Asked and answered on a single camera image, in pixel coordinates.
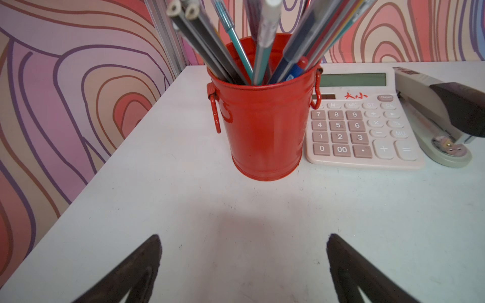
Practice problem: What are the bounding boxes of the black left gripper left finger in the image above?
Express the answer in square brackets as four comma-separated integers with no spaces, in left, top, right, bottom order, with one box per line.
[75,234,162,302]

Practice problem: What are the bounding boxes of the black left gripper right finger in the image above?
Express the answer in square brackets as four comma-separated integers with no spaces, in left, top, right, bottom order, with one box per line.
[327,234,417,302]

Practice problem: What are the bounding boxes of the pink desk calculator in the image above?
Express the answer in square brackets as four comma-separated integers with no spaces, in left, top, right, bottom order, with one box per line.
[305,63,425,170]

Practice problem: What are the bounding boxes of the red metal pen bucket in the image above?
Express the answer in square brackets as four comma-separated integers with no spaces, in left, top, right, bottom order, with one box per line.
[206,33,323,182]

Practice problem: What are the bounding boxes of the beige and black stapler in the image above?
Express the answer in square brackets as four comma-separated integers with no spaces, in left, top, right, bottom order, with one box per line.
[394,67,484,168]

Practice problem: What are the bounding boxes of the grey pencil in bucket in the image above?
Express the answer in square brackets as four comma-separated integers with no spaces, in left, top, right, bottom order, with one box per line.
[166,1,248,85]

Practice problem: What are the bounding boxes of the teal pen in bucket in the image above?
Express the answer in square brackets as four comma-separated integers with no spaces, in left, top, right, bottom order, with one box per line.
[211,0,253,79]

